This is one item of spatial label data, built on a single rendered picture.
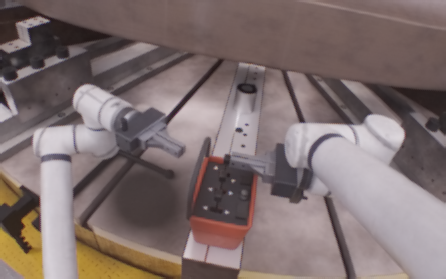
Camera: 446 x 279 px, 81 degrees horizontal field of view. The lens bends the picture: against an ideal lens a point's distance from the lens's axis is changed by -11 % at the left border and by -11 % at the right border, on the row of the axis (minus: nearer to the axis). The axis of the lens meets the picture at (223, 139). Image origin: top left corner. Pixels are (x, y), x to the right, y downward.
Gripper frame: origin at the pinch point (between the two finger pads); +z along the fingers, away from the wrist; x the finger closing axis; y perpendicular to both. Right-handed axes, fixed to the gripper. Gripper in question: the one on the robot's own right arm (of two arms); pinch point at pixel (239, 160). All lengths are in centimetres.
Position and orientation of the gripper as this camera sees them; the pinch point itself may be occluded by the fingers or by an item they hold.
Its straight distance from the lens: 68.2
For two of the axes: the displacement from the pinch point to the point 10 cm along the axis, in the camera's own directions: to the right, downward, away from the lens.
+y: 1.1, -7.5, -6.5
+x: -1.7, 6.3, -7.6
